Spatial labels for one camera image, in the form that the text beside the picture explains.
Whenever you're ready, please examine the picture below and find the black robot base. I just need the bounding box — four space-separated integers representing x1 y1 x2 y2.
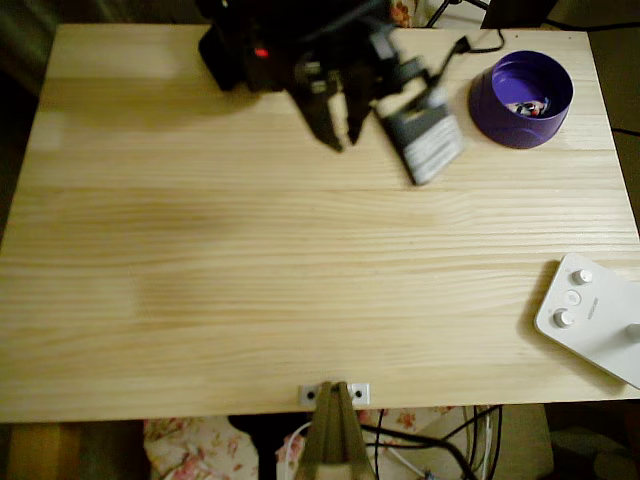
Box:
197 24 294 93

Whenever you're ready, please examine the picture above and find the black tripod stand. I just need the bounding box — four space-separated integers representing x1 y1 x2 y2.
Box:
427 0 494 27

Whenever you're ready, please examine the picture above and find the black camera box white label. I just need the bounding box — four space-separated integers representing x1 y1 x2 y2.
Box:
373 92 465 187

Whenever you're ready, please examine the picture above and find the white lamp base with knobs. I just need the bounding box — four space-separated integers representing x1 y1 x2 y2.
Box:
533 252 640 390

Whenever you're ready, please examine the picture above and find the floral cloth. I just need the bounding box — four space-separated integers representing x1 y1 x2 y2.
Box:
143 407 456 480
389 0 416 27

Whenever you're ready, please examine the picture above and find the purple bowl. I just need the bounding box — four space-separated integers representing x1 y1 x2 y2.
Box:
467 49 576 150

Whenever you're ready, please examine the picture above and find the candy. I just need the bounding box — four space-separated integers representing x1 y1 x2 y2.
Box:
504 97 554 119

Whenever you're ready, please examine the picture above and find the black camera cable with ferrite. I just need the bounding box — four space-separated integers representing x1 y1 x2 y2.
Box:
424 28 505 101

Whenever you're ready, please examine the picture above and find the white metal bracket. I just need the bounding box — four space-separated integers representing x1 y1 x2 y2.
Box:
298 382 372 405

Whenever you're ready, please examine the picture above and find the dark furniture piece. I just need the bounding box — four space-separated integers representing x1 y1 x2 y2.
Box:
482 0 559 29

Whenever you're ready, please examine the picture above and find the thick black cable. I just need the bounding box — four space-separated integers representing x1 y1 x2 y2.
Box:
359 423 479 480

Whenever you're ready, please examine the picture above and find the white cable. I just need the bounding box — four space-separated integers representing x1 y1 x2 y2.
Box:
276 422 314 480

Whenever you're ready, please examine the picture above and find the grey curtain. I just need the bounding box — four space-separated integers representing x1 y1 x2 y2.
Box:
0 0 201 96

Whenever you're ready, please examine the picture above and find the olive camera stand post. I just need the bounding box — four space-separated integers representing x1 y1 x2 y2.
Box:
294 380 376 480

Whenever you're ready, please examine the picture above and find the thin black cable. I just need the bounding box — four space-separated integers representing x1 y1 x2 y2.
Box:
487 404 504 480

